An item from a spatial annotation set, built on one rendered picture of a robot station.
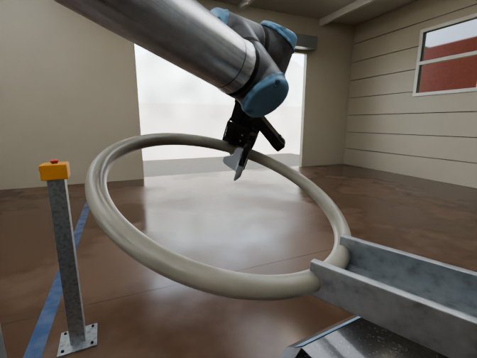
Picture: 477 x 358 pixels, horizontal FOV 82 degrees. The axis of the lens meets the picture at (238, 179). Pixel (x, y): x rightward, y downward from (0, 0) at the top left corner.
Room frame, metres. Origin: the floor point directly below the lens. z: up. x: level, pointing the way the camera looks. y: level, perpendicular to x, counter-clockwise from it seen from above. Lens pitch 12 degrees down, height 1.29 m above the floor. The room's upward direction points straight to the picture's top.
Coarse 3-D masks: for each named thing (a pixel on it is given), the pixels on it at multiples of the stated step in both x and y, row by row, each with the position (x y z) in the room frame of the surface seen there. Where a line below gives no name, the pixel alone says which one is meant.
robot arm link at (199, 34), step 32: (64, 0) 0.30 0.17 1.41; (96, 0) 0.30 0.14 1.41; (128, 0) 0.31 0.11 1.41; (160, 0) 0.33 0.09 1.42; (192, 0) 0.38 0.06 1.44; (128, 32) 0.34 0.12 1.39; (160, 32) 0.35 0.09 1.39; (192, 32) 0.37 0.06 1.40; (224, 32) 0.41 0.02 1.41; (192, 64) 0.40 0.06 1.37; (224, 64) 0.42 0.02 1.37; (256, 64) 0.46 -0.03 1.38; (256, 96) 0.47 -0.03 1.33
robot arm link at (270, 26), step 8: (264, 24) 0.64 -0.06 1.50; (272, 24) 0.63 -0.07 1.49; (272, 32) 0.63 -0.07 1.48; (280, 32) 0.63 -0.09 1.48; (288, 32) 0.63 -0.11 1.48; (272, 40) 0.62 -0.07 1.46; (280, 40) 0.63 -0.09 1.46; (288, 40) 0.63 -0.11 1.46; (296, 40) 0.66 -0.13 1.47; (272, 48) 0.62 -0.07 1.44; (280, 48) 0.63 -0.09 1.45; (288, 48) 0.64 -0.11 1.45; (272, 56) 0.63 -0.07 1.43; (280, 56) 0.64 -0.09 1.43; (288, 56) 0.65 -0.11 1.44; (280, 64) 0.65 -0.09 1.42; (288, 64) 0.67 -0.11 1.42
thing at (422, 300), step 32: (352, 256) 0.41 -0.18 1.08; (384, 256) 0.38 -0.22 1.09; (416, 256) 0.36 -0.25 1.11; (320, 288) 0.33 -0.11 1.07; (352, 288) 0.30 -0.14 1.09; (384, 288) 0.28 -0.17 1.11; (416, 288) 0.35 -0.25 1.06; (448, 288) 0.33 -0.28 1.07; (384, 320) 0.28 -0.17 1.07; (416, 320) 0.26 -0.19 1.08; (448, 320) 0.24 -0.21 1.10; (448, 352) 0.24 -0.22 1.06
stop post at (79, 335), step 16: (48, 176) 1.37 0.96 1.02; (64, 176) 1.40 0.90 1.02; (48, 192) 1.38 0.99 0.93; (64, 192) 1.41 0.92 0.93; (64, 208) 1.40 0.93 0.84; (64, 224) 1.40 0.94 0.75; (64, 240) 1.40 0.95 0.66; (64, 256) 1.39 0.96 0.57; (64, 272) 1.39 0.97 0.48; (64, 288) 1.38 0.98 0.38; (80, 288) 1.47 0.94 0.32; (80, 304) 1.41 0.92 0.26; (80, 320) 1.41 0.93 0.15; (64, 336) 1.45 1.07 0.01; (80, 336) 1.40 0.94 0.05; (96, 336) 1.45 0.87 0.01; (64, 352) 1.33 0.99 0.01
